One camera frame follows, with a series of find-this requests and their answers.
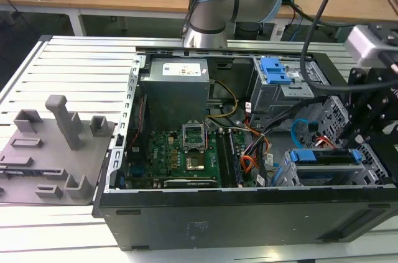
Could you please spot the silver camera box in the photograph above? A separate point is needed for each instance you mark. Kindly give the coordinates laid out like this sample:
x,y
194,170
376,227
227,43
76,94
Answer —
x,y
363,45

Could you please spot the metal optical drive cage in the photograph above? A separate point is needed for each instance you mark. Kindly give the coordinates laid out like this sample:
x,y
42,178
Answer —
x,y
267,98

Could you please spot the grey power supply unit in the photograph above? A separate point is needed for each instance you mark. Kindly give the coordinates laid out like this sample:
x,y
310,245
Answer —
x,y
174,95

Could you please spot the grey parts rack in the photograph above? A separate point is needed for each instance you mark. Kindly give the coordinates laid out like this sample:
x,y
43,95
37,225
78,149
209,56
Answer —
x,y
46,163

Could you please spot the black open PC case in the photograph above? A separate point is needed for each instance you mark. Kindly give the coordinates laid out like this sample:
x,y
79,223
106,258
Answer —
x,y
217,222

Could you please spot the blue drive latch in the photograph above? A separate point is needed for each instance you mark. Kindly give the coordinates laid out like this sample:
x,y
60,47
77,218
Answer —
x,y
275,71

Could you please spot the CPU socket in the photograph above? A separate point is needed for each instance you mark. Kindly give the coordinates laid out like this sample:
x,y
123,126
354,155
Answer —
x,y
196,163

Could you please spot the black graphics card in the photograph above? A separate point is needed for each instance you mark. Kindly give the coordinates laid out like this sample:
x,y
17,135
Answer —
x,y
189,183

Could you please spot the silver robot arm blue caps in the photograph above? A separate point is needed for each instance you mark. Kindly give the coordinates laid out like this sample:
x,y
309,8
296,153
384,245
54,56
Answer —
x,y
211,14

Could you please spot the black RAM slot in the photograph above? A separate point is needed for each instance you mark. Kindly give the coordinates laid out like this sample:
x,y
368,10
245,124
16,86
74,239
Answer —
x,y
224,160

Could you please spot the green motherboard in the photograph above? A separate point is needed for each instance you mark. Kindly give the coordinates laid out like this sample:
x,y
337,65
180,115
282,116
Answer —
x,y
164,157

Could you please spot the perforated metal disk cage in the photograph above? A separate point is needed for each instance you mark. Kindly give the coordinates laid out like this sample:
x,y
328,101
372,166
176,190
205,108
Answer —
x,y
335,110

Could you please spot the metal disk bay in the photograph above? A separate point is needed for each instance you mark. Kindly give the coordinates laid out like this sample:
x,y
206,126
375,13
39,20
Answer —
x,y
329,168

